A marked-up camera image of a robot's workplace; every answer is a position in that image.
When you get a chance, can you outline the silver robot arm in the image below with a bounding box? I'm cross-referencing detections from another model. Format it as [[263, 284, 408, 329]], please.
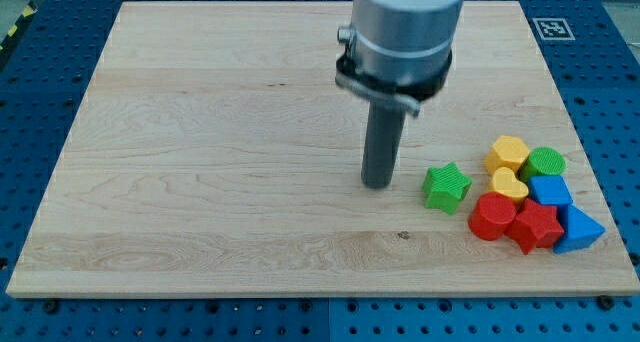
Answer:
[[337, 0, 464, 86]]

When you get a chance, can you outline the green star block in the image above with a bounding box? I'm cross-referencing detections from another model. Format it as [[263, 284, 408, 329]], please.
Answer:
[[422, 162, 473, 215]]

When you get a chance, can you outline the red star block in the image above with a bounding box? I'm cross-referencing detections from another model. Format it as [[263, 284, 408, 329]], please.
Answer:
[[505, 198, 565, 255]]

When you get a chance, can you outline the blue triangle block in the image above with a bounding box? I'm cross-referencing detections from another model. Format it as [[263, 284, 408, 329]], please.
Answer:
[[553, 205, 606, 254]]

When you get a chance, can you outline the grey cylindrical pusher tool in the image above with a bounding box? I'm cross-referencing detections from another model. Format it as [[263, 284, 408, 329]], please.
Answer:
[[361, 104, 406, 189]]

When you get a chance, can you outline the light wooden board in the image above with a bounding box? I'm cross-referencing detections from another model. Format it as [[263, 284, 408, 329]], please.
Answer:
[[7, 2, 639, 299]]

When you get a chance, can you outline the red cylinder block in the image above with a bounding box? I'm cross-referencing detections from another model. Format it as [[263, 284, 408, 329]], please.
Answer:
[[468, 192, 517, 241]]

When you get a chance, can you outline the yellow heart block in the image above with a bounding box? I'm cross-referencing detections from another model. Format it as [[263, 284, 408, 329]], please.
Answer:
[[487, 167, 529, 207]]

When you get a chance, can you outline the yellow hexagon block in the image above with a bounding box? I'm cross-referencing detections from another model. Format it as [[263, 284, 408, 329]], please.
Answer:
[[484, 135, 530, 174]]

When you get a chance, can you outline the green cylinder block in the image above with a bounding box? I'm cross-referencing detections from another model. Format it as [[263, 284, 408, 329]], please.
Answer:
[[518, 147, 566, 183]]

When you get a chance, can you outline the blue cube block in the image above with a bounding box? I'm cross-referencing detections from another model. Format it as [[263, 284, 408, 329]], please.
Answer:
[[528, 175, 574, 207]]

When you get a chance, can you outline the white fiducial marker tag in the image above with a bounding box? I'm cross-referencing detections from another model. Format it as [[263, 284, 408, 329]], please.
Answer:
[[533, 17, 575, 41]]

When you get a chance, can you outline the black clamp ring with bracket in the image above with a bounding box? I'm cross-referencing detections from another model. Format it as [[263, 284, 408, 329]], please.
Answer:
[[334, 50, 453, 119]]

